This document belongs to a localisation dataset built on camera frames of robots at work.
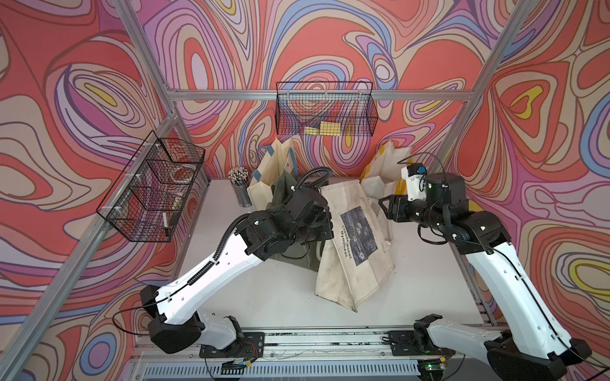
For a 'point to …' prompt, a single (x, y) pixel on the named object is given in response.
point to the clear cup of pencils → (238, 178)
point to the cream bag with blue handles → (279, 157)
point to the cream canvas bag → (359, 255)
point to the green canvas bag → (306, 256)
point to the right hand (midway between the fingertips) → (388, 207)
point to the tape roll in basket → (176, 167)
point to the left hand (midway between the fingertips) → (339, 226)
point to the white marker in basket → (165, 223)
